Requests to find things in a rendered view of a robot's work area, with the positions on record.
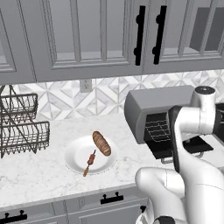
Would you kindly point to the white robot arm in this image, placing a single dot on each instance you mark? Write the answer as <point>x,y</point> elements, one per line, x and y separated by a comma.
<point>201,186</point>

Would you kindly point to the brown baguette bread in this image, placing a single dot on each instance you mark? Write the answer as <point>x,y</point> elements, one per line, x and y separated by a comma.
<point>101,143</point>

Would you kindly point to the grey toaster oven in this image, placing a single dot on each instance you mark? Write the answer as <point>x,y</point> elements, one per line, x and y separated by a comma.
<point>157,100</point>

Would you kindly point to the kebab skewer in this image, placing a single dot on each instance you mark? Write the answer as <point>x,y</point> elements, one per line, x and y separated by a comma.
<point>91,159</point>

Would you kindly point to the grey upper cupboard door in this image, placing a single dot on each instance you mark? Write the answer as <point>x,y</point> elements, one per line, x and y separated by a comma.
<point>87,35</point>
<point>11,38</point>
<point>186,32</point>

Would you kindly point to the grey cupboard door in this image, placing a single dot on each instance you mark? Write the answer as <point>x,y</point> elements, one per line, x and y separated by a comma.
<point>87,35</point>
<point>108,215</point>
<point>186,32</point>
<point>11,38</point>

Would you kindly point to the black toaster oven door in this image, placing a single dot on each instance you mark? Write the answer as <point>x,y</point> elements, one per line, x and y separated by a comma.
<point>196,144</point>

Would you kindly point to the grey lower cupboard door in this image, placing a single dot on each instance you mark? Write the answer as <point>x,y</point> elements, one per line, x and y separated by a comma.
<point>108,215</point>

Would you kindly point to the white round plate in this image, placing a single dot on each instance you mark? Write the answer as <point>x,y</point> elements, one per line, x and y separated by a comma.
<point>77,157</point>

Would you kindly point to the grey drawer front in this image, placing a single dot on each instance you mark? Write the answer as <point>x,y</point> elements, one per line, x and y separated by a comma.
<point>84,201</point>
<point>38,211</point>

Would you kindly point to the black cupboard knob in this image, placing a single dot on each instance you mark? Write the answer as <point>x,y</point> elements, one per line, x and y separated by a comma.
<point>143,208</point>

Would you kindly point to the white wall outlet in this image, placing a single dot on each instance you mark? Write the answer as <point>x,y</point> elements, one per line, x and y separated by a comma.
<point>85,85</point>

